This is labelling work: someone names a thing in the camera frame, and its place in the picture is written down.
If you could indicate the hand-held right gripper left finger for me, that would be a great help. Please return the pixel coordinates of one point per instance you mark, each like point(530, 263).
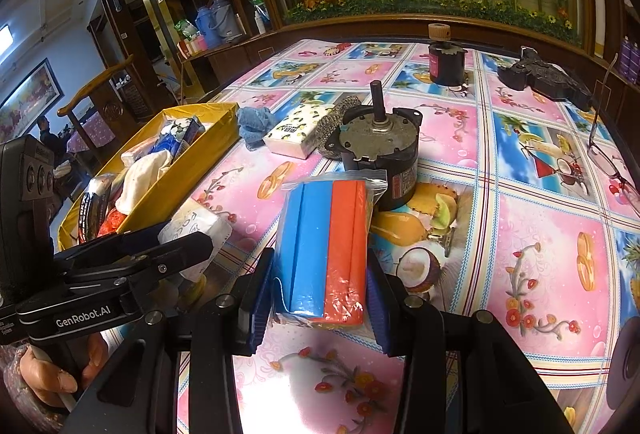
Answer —
point(260, 309)

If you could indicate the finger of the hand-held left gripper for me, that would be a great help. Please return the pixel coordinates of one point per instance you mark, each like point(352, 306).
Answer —
point(175, 259)
point(110, 249)

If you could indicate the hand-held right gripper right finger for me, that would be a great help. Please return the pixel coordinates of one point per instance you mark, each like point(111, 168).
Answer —
point(382, 319)

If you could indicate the orange plastic bag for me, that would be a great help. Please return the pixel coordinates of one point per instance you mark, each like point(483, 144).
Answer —
point(110, 224)

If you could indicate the white tissue pack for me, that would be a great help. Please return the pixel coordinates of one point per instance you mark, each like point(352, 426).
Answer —
point(200, 229)

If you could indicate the blue and orange sponge pack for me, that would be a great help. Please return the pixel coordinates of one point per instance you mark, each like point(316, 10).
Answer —
point(320, 254)

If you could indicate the yellow cardboard box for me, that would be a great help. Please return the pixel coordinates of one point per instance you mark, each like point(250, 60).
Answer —
point(200, 148)

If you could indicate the person's left hand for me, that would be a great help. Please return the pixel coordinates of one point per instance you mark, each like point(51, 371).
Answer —
point(50, 381)

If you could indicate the blue and white plastic bag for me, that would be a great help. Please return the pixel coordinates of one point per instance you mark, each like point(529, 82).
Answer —
point(170, 141)

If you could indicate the wooden chair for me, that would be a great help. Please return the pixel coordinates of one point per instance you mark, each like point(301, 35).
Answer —
point(100, 103)

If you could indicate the blue cloth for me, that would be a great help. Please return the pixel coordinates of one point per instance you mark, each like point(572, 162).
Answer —
point(255, 123)

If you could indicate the printed tablecloth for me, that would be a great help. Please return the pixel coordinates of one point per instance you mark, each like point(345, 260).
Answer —
point(500, 214)

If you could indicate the black electric motor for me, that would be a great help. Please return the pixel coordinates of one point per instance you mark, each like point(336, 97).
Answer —
point(385, 148)

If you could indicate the lemon print tissue pack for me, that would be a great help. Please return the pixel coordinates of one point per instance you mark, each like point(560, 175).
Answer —
point(295, 128)

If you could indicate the steel wool scourer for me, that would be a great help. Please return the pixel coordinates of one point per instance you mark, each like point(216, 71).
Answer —
point(332, 128)

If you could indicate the pink box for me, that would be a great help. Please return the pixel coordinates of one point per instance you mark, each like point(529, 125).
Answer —
point(192, 46)

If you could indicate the green and white package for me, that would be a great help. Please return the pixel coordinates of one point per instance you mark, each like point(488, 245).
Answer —
point(185, 28)

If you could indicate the blue thermos jug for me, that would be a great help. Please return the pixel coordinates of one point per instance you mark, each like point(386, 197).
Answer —
point(227, 21)
point(205, 26)

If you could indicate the green and white bottle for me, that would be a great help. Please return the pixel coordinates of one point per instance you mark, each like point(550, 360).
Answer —
point(260, 13)

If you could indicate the dark red labelled jar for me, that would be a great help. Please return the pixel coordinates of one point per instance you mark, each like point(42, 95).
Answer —
point(446, 61)

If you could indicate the eyeglasses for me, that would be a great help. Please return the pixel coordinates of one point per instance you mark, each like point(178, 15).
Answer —
point(605, 158)

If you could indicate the black plastic tool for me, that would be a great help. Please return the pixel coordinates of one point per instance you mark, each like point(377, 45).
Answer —
point(545, 81)

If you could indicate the framed wall picture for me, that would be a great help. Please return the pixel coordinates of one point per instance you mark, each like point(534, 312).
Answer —
point(25, 98)

